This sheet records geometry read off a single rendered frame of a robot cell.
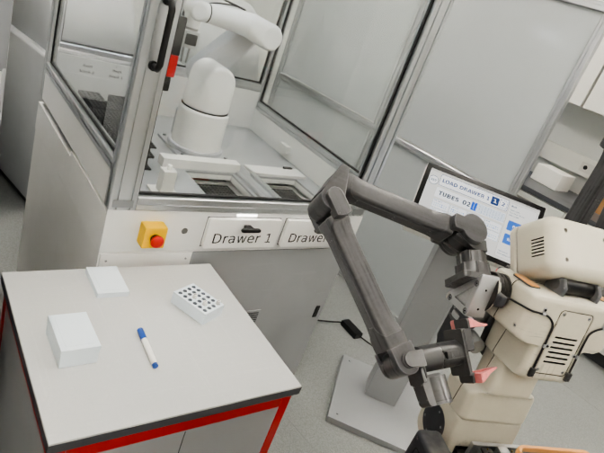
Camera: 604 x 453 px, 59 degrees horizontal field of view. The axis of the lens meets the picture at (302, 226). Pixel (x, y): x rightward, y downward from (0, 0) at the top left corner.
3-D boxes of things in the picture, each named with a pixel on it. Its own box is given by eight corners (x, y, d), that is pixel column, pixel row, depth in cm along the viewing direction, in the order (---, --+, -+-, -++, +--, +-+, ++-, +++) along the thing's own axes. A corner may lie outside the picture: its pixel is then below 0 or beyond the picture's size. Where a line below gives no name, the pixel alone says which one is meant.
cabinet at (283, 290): (291, 389, 251) (352, 247, 220) (60, 444, 187) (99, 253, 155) (208, 274, 316) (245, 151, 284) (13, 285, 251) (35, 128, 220)
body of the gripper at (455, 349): (457, 374, 121) (431, 379, 118) (448, 329, 123) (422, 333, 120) (477, 374, 116) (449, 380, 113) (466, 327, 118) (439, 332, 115)
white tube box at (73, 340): (97, 362, 123) (102, 345, 121) (57, 369, 118) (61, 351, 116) (83, 327, 132) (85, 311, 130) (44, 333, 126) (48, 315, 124)
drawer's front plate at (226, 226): (273, 246, 192) (283, 220, 188) (201, 248, 174) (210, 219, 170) (271, 244, 193) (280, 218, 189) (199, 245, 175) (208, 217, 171)
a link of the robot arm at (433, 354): (417, 344, 113) (404, 350, 118) (426, 377, 110) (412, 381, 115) (443, 340, 115) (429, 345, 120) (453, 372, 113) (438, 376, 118)
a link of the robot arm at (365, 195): (332, 151, 121) (313, 173, 130) (323, 200, 115) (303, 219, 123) (488, 219, 134) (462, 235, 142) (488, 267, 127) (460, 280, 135)
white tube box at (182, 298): (220, 315, 155) (224, 305, 154) (201, 325, 148) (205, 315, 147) (190, 293, 160) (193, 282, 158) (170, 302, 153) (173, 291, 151)
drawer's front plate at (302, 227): (338, 245, 212) (348, 221, 207) (279, 246, 194) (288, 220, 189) (335, 243, 213) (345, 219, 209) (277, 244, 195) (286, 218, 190)
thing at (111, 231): (350, 246, 219) (363, 216, 214) (98, 253, 155) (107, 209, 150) (244, 151, 283) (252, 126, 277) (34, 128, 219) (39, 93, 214)
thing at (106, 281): (128, 296, 149) (129, 291, 148) (96, 298, 143) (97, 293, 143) (115, 270, 157) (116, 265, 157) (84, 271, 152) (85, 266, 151)
